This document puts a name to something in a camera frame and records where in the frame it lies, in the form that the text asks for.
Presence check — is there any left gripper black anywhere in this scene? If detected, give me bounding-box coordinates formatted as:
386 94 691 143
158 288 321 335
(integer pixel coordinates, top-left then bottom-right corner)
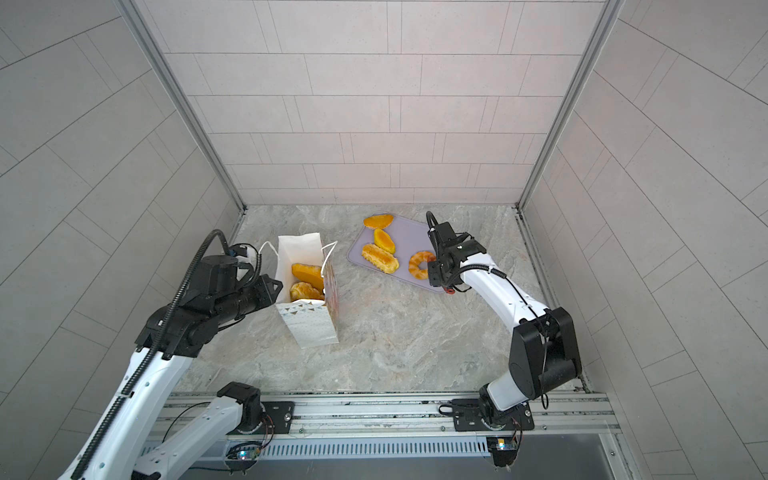
213 274 289 327

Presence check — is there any striped long bread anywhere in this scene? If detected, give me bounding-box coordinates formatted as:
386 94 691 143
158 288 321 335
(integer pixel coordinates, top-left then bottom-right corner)
289 282 325 302

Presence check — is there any white cartoon paper bag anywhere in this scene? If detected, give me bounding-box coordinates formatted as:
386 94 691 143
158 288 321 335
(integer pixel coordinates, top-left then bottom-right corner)
259 233 338 349

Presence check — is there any ring shaped donut bread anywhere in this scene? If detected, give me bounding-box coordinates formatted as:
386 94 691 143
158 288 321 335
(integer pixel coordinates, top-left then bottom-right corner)
408 251 436 280

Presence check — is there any orange pointed oval bread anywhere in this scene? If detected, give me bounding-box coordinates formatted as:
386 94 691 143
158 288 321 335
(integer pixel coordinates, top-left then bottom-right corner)
291 263 324 291

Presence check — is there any yellow ridged long bread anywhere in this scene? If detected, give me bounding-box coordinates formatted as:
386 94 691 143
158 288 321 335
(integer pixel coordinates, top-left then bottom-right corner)
361 244 399 274

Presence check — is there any yellow orange oval bread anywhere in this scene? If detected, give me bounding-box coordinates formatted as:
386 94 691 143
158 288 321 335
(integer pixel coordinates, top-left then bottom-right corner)
374 228 396 255

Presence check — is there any orange bread top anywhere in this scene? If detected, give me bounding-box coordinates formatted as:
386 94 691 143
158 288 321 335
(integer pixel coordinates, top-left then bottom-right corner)
363 214 394 230

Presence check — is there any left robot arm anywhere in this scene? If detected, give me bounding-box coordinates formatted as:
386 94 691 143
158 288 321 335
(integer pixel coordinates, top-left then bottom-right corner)
62 255 283 479

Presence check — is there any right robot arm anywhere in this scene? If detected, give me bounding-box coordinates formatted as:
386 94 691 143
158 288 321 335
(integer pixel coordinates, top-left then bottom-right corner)
426 212 582 429

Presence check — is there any lilac plastic tray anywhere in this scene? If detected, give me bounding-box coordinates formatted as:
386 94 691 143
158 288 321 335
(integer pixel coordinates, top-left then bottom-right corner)
346 214 444 294

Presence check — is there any left circuit board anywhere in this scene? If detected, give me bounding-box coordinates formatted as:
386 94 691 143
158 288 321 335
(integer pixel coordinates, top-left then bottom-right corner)
226 441 263 462

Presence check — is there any circuit board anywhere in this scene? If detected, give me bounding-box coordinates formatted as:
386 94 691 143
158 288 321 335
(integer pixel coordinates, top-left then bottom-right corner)
486 437 520 468
226 441 263 462

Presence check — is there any right circuit board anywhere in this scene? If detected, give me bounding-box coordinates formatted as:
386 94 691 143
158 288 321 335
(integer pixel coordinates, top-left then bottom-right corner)
486 437 520 468

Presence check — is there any aluminium mounting rail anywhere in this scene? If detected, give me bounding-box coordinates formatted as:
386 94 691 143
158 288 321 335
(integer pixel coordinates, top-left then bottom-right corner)
146 391 622 442

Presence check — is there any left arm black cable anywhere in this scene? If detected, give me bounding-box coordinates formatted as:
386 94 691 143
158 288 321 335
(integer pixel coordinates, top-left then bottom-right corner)
68 229 262 480

